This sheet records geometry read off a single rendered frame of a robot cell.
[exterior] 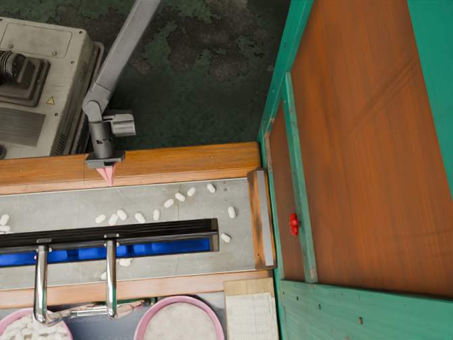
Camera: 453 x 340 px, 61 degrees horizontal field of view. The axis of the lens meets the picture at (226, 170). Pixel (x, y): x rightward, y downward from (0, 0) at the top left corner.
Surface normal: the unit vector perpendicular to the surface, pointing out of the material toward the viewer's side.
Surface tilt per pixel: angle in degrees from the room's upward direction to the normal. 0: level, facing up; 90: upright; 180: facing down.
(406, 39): 90
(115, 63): 42
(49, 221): 0
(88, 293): 0
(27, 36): 0
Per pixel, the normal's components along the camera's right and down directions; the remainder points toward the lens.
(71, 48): 0.00, -0.25
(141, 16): 0.11, 0.44
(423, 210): -1.00, 0.07
